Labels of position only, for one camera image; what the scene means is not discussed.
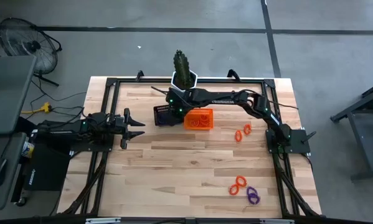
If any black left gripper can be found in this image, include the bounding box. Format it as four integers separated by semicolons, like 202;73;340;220
110;108;146;151

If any black plastic mesh basket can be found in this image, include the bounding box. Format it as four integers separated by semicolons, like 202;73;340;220
153;105;184;127

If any white hexagonal plant pot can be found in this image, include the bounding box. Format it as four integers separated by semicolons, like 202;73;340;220
170;70;199;93

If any green cactus plant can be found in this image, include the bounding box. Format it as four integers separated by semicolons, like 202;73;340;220
172;49;193;90

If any orange plastic mesh basket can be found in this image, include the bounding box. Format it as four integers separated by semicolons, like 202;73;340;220
183;108;215;131

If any yellow power plug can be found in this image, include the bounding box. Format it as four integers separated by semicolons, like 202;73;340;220
21;101;53;114

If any black equipment case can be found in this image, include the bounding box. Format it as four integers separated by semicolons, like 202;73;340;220
23;141;72;192

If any white wipes canister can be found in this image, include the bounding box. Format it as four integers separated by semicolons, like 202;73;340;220
21;141;35;159

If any grey side desk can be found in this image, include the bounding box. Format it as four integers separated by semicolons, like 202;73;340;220
0;132;27;212

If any black floor fan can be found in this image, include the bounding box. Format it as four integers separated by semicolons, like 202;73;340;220
0;17;64;88

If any grey desk top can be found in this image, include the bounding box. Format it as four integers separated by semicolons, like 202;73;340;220
0;55;37;135

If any black caster wheel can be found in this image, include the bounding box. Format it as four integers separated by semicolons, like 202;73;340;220
14;195;28;208

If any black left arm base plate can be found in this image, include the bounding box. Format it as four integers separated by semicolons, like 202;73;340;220
41;120;116;153

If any black aluminium table frame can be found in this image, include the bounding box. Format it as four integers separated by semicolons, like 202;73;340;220
57;77;321;218

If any white metal bracket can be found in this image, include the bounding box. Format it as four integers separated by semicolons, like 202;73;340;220
259;218;295;224
85;217;121;224

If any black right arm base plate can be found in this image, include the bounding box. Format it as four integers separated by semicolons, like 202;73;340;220
266;128;311;154

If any grey metal cart frame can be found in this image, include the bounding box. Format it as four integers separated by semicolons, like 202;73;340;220
330;79;373;183

